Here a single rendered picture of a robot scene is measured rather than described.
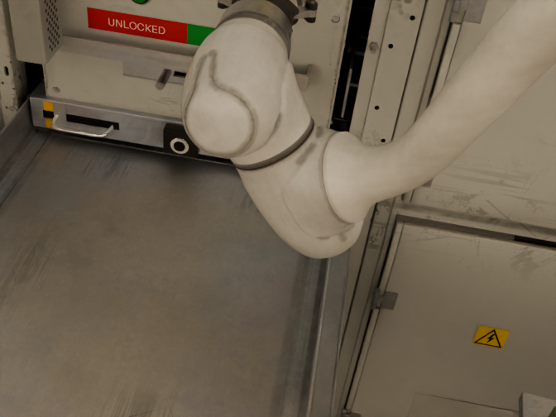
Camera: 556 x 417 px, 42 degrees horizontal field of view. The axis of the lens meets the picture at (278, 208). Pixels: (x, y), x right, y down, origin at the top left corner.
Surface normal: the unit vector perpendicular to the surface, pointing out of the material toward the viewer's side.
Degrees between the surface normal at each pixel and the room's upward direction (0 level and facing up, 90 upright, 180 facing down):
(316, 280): 0
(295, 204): 89
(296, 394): 0
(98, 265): 0
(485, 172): 90
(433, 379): 90
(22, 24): 90
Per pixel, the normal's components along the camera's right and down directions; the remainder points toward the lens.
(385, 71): -0.14, 0.63
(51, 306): 0.10, -0.76
